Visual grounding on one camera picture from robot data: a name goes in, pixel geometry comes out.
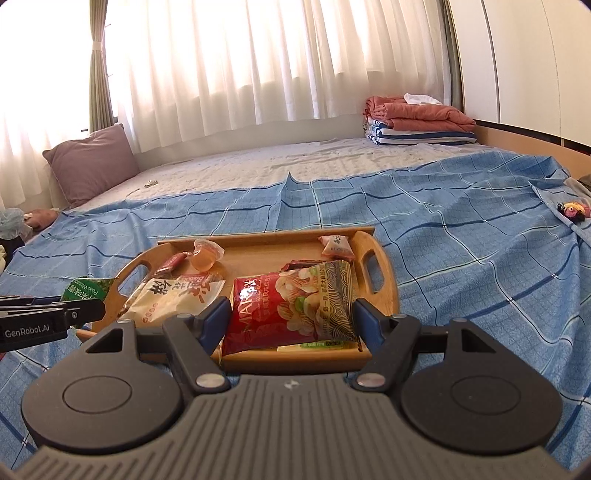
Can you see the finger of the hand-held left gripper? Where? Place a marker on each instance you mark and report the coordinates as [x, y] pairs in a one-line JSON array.
[[83, 310], [46, 301]]

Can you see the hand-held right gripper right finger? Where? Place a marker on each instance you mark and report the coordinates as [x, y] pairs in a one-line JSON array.
[[367, 324]]

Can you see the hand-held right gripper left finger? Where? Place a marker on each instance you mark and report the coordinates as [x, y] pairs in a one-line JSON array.
[[217, 319]]

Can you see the green pea snack packet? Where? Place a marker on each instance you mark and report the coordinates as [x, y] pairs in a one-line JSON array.
[[90, 288]]

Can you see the green and orange snack packet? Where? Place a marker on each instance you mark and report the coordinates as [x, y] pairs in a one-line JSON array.
[[321, 345]]

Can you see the cream snack packet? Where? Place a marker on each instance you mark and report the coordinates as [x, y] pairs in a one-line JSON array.
[[171, 295]]

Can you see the orange jelly cup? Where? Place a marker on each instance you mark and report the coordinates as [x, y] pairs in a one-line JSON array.
[[207, 256]]

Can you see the red puffed snack bag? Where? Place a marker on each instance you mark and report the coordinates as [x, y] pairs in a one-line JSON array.
[[286, 309]]

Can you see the red biscuit packet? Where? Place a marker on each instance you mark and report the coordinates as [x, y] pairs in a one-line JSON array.
[[173, 262]]

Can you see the wooden tray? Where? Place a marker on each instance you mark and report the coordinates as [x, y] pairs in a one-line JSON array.
[[258, 251]]

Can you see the small pink snack packet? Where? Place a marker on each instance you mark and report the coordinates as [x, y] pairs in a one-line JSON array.
[[336, 247]]

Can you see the dark brown wafer bar packet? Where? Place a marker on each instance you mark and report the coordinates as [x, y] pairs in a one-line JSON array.
[[300, 265]]

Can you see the pinkish brown object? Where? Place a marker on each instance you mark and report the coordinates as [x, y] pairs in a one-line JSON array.
[[41, 218]]

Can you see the blue grey cloth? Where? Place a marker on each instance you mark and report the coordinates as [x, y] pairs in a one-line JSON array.
[[11, 221]]

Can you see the blue checked bed sheet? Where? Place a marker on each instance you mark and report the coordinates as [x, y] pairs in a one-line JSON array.
[[461, 258]]

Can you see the mauve pillow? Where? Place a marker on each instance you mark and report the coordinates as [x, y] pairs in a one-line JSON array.
[[92, 164]]

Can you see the white patterned mattress cover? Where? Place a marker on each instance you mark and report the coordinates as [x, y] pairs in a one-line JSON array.
[[254, 166]]

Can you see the grey window ledge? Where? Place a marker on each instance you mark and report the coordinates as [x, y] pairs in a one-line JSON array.
[[254, 138]]

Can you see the folded blue striped blanket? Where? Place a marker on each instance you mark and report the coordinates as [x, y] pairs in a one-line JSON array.
[[415, 137]]

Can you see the folded pink blanket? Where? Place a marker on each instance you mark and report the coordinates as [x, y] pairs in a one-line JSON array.
[[415, 115]]

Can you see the white cloth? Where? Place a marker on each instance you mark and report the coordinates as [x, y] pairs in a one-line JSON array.
[[422, 98]]

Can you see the small colourful toy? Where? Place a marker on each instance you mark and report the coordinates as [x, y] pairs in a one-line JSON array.
[[572, 210]]

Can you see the grey green drape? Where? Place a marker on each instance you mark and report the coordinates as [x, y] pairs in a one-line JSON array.
[[99, 60], [453, 50]]

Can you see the dark floral cloth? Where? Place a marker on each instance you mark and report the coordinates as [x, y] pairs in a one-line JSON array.
[[585, 181]]

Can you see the white wardrobe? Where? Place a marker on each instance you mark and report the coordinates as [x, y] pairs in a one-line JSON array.
[[531, 60]]

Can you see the wooden bed frame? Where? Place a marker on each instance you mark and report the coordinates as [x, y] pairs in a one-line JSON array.
[[521, 138]]

